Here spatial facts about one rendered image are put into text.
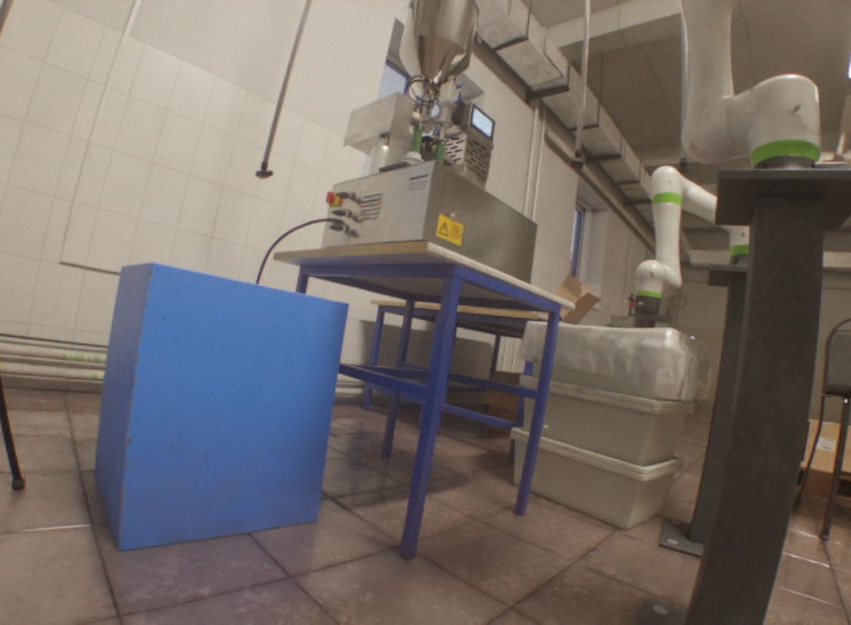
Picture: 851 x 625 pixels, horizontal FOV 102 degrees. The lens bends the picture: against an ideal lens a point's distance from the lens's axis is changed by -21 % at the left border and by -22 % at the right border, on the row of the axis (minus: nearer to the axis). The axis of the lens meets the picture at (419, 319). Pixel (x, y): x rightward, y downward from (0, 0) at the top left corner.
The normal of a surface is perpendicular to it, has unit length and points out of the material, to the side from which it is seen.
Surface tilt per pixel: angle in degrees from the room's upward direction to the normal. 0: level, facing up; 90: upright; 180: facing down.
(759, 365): 90
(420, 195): 90
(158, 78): 90
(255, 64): 90
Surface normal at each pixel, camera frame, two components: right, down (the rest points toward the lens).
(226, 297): 0.71, 0.08
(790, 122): -0.54, -0.13
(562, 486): -0.79, -0.05
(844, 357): -0.40, -0.33
